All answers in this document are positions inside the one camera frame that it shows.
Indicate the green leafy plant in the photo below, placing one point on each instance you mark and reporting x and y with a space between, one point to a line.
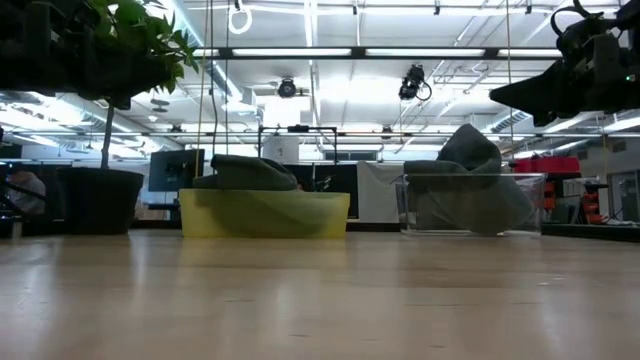
145 25

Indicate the black plant pot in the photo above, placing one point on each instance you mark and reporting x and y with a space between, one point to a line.
100 200

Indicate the black bench top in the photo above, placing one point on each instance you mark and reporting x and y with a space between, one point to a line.
590 231

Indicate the parts bin rack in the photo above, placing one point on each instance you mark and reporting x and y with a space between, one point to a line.
575 197

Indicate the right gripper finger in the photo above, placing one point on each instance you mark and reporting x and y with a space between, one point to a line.
535 87
552 112

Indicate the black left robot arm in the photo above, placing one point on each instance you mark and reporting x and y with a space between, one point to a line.
40 45

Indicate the person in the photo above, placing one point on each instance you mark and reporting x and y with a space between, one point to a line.
27 192

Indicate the black overhead frame bar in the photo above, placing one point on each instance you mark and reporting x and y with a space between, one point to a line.
425 52

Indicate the red storage bins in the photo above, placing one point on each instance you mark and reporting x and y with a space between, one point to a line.
547 165

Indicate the thin black frame bar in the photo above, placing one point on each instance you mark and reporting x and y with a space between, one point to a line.
450 135

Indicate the small metal can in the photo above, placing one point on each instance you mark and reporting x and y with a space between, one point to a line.
16 227

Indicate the white board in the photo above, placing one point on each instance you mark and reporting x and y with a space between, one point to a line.
380 195

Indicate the round black ceiling fixture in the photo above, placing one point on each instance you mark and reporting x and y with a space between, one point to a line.
287 88

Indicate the clear plastic bin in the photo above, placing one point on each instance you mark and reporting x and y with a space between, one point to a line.
539 210

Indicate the black monitor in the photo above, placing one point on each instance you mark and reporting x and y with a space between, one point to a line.
175 170

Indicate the yellow plastic bin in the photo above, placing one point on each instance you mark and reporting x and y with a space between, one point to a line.
320 220

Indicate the silver ventilation duct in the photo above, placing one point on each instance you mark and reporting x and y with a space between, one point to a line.
510 120

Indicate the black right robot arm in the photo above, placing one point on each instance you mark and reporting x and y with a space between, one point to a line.
631 15

